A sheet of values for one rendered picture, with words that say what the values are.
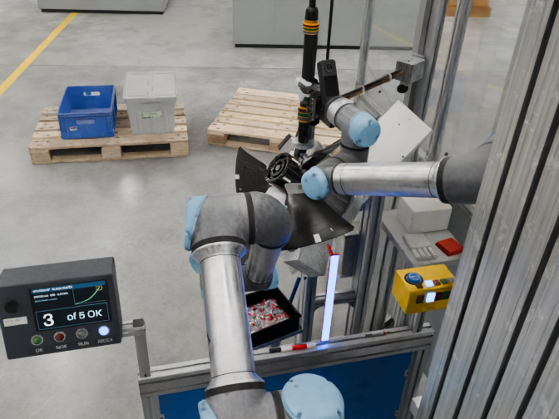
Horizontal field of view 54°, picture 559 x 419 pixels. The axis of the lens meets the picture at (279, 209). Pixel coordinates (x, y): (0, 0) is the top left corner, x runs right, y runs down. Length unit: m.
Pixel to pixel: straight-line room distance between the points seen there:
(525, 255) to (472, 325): 0.15
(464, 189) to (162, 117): 3.60
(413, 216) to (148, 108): 2.79
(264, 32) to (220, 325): 6.25
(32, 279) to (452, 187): 0.95
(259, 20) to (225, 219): 6.07
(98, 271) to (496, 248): 0.95
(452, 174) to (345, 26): 6.21
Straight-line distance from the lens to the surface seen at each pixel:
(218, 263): 1.12
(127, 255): 3.47
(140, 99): 4.42
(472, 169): 1.11
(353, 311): 2.37
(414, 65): 2.09
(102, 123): 4.53
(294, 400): 1.04
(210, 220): 1.14
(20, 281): 1.39
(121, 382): 2.77
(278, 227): 1.18
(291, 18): 7.14
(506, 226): 0.67
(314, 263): 1.81
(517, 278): 0.67
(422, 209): 2.17
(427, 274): 1.68
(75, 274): 1.37
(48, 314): 1.40
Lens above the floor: 2.10
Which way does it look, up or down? 33 degrees down
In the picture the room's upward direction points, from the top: 3 degrees clockwise
